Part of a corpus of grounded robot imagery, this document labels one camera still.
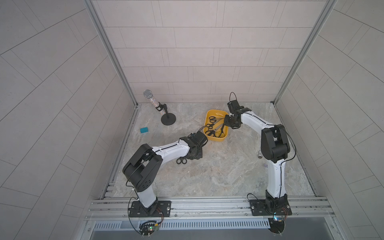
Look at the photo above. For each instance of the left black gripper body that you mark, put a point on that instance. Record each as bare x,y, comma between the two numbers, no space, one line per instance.
193,153

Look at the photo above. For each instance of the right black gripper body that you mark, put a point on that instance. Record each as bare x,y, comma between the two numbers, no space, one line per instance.
227,120

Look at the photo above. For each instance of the yellow plastic storage box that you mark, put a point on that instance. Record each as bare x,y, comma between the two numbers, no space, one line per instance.
226,128

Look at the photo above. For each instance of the small black scissors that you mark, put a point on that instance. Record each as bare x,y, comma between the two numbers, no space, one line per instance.
181,160

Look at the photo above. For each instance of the large black scissors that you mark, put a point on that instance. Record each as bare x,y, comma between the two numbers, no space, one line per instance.
192,154

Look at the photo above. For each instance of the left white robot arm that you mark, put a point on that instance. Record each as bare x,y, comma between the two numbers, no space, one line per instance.
143,167

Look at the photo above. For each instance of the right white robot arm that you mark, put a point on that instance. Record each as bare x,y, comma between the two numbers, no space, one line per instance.
275,147

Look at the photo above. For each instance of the black scissors in box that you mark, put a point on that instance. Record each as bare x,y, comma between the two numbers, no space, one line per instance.
215,130

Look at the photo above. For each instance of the glitter microphone on stand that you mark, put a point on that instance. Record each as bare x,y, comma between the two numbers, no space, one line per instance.
167,118

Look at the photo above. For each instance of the teal sponge block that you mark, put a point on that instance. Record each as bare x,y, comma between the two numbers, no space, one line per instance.
144,130

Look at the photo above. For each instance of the left green circuit board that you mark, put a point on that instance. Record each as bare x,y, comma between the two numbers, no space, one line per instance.
148,228

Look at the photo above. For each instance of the green circuit board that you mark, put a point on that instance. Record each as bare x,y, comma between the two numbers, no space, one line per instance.
148,228
276,226

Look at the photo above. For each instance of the right green circuit board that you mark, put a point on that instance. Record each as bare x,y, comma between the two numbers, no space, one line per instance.
276,226

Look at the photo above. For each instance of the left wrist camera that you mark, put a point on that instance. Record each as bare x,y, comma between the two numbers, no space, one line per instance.
200,139

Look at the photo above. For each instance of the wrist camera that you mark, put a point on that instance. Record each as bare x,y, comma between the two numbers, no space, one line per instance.
200,139
234,106

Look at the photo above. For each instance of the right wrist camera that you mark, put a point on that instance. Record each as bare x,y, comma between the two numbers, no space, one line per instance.
234,106

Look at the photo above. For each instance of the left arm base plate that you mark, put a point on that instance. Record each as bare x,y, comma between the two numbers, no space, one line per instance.
157,209

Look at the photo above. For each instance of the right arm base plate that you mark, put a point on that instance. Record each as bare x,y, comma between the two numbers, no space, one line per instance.
270,207

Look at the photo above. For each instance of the aluminium mounting rail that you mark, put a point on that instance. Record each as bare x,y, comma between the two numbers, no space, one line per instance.
210,208

